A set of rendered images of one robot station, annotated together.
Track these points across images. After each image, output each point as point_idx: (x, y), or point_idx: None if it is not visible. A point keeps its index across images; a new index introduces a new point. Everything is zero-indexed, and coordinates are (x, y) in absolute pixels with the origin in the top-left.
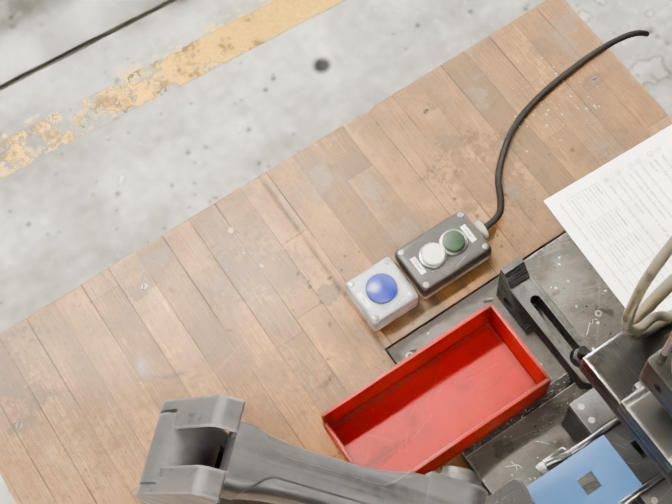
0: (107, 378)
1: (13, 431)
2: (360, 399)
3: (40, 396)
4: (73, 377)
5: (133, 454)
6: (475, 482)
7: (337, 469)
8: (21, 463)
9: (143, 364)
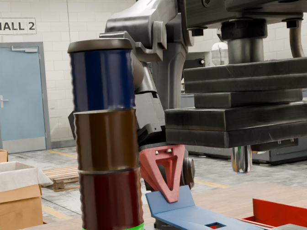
0: (266, 197)
1: (230, 190)
2: (274, 217)
3: (251, 191)
4: (264, 194)
5: (224, 204)
6: (155, 27)
7: (153, 0)
8: (214, 192)
9: (278, 201)
